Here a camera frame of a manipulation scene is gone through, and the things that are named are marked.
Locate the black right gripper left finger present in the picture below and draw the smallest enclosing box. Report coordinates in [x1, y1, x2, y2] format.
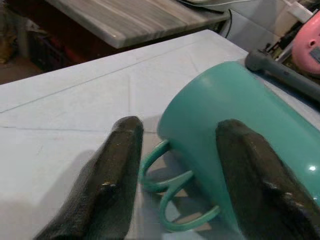
[34, 116, 145, 240]

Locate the black cable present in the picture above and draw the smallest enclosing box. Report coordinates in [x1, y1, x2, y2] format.
[224, 9, 234, 38]

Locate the grey plastic handle bar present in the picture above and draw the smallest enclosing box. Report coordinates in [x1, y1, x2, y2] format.
[245, 48, 320, 102]

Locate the teal plastic mug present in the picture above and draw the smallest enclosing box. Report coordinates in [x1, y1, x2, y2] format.
[138, 61, 320, 240]

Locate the pink rounded plastic object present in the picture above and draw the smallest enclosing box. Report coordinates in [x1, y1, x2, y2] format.
[291, 11, 320, 76]

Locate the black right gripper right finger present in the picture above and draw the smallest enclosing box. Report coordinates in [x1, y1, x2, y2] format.
[215, 119, 320, 240]

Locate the grey marble counter slab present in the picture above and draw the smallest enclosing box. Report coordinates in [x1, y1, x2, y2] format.
[46, 0, 231, 48]

